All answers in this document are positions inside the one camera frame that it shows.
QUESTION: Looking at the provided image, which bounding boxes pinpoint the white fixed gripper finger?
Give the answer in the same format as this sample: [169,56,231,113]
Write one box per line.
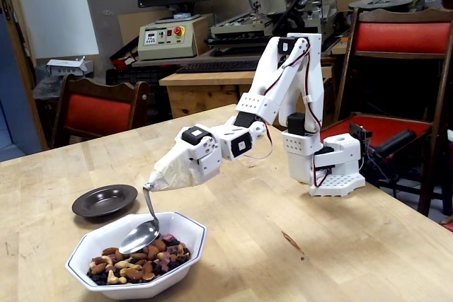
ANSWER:
[175,135,195,163]

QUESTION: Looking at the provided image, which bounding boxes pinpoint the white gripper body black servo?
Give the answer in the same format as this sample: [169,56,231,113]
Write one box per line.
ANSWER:
[175,124,224,162]

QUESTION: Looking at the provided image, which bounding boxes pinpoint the white moving gripper finger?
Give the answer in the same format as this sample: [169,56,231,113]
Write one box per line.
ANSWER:
[193,153,224,186]

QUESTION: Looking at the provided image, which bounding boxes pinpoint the bent metal spoon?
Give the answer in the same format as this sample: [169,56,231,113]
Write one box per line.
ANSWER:
[118,181,161,255]

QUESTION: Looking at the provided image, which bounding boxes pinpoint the cream masking tape wrap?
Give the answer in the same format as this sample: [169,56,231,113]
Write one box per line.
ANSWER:
[147,141,199,192]

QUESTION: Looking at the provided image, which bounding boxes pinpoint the wooden workbench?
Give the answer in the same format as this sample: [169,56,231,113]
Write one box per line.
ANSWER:
[159,64,336,120]

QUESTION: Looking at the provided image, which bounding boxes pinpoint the white octagonal bowl blue rim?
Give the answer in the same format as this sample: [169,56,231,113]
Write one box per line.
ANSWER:
[64,211,208,301]

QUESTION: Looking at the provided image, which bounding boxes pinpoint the black keyboard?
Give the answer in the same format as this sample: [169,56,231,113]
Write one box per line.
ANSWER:
[176,59,262,74]

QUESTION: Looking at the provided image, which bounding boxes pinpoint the black plastic crate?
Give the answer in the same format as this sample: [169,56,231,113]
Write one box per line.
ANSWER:
[105,66,178,87]

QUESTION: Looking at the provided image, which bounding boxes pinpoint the wooden chair red backrest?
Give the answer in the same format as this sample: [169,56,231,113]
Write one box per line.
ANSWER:
[49,73,151,149]

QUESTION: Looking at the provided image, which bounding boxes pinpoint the dark metal plate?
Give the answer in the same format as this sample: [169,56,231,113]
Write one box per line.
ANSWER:
[71,184,139,219]

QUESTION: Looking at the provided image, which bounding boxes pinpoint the beige control box red button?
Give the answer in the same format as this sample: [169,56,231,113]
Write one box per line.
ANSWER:
[137,14,210,62]

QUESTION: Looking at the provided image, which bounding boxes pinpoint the mixed nuts and raisins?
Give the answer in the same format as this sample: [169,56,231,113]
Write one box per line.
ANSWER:
[86,233,192,286]

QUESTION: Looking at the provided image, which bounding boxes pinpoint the brown cardboard sheet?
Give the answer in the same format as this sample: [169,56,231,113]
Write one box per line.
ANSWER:
[117,9,176,48]

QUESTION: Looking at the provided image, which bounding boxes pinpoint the white paper model box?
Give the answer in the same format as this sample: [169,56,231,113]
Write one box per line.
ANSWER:
[45,56,95,77]

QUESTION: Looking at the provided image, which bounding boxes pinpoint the black controller circuit board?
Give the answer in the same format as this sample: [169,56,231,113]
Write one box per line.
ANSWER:
[348,122,373,147]

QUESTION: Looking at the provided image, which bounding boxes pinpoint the grey board panel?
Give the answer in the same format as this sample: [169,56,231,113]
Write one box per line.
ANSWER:
[80,0,141,80]

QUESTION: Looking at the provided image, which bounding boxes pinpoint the wooden folding chair red cushions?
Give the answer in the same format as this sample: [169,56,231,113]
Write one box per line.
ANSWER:
[332,6,453,217]

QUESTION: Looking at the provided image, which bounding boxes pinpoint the red black white servo cable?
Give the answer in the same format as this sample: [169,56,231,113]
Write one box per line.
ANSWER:
[246,117,275,161]

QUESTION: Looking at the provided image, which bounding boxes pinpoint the black cylindrical clamp handle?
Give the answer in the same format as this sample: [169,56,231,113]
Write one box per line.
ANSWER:
[373,129,418,160]

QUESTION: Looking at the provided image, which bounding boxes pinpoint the dark door handle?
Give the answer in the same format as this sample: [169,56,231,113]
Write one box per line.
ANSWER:
[0,0,16,22]

